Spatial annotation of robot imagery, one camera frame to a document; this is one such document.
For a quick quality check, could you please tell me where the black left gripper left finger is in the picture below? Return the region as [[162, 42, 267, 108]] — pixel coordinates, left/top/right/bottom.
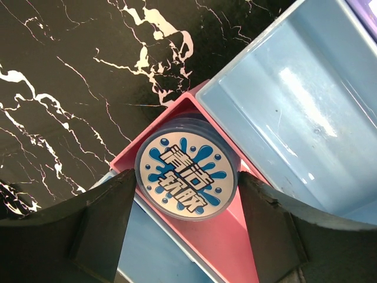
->
[[1, 169, 136, 282]]

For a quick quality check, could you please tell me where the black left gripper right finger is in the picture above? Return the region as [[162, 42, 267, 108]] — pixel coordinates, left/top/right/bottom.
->
[[238, 172, 376, 282]]

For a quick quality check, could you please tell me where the pink bin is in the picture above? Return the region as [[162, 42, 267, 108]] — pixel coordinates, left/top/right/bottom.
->
[[110, 83, 259, 282]]

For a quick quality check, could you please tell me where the purple bin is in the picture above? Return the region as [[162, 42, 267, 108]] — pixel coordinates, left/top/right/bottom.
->
[[346, 0, 377, 34]]

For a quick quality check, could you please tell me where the light blue bin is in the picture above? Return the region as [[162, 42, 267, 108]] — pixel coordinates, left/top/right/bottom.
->
[[117, 193, 223, 283]]

